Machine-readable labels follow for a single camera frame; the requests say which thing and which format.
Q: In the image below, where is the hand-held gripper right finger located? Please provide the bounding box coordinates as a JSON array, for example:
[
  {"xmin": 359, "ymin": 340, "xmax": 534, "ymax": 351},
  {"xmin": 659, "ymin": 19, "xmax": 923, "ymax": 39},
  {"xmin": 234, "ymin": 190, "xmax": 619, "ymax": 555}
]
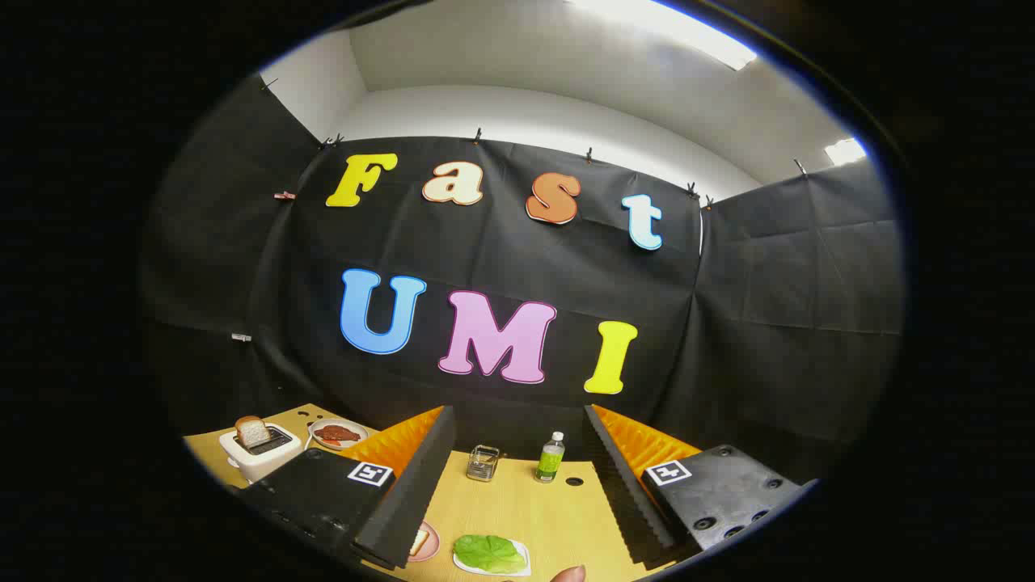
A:
[{"xmin": 582, "ymin": 403, "xmax": 819, "ymax": 567}]

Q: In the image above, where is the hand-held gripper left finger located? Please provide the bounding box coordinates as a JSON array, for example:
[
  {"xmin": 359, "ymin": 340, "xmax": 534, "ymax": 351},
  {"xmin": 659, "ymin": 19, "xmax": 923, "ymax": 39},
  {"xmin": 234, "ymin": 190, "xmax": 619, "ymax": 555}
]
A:
[{"xmin": 229, "ymin": 404, "xmax": 456, "ymax": 571}]

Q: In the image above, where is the green lettuce leaf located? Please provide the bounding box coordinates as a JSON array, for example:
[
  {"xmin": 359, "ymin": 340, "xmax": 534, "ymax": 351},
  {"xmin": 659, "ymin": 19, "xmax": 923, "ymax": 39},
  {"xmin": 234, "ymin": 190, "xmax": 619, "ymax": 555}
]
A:
[{"xmin": 453, "ymin": 533, "xmax": 528, "ymax": 576}]

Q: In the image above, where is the thick white bread slice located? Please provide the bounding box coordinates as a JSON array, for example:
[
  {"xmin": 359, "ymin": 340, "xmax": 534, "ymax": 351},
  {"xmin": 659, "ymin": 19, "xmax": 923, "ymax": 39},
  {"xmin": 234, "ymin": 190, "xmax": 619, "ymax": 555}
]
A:
[{"xmin": 234, "ymin": 415, "xmax": 272, "ymax": 449}]

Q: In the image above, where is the pink round plate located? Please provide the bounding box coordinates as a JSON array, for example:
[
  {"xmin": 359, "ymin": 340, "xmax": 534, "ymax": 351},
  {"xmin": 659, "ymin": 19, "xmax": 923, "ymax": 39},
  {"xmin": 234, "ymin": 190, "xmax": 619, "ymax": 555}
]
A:
[{"xmin": 407, "ymin": 520, "xmax": 441, "ymax": 563}]

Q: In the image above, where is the green label plastic bottle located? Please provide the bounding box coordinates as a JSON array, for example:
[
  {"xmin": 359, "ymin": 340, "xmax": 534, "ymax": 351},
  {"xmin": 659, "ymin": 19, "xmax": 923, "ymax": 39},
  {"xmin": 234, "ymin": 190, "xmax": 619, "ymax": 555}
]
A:
[{"xmin": 534, "ymin": 431, "xmax": 566, "ymax": 484}]

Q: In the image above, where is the grey oval plate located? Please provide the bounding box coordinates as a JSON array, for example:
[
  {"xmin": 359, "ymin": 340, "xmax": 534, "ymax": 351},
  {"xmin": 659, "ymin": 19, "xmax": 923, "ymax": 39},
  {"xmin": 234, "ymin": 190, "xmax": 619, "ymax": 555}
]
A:
[{"xmin": 308, "ymin": 418, "xmax": 370, "ymax": 451}]

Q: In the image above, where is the white square plate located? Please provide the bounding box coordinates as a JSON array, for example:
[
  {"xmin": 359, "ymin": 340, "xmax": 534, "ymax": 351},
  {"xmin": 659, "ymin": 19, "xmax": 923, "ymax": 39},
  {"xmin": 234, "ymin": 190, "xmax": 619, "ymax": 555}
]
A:
[{"xmin": 451, "ymin": 538, "xmax": 533, "ymax": 578}]

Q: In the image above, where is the white toaster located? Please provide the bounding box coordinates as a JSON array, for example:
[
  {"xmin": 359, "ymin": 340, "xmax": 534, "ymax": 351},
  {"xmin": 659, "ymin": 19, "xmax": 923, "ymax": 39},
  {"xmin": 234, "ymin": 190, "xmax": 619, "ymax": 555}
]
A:
[{"xmin": 218, "ymin": 423, "xmax": 304, "ymax": 484}]

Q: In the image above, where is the small ceiling light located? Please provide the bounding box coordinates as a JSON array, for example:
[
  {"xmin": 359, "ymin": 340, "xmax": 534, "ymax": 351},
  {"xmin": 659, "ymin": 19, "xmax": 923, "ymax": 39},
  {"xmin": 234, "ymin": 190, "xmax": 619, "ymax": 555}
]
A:
[{"xmin": 823, "ymin": 137, "xmax": 868, "ymax": 167}]

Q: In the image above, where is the long ceiling light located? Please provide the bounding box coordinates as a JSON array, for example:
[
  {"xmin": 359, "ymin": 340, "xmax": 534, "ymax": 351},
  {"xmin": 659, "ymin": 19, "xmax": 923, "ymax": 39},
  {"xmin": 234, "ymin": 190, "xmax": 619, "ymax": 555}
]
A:
[{"xmin": 566, "ymin": 0, "xmax": 758, "ymax": 72}]

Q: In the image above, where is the metal wire utensil holder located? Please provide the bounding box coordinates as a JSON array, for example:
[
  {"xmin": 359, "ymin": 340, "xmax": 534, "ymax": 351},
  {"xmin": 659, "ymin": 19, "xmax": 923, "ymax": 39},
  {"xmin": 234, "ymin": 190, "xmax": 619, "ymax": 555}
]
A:
[{"xmin": 467, "ymin": 445, "xmax": 501, "ymax": 483}]

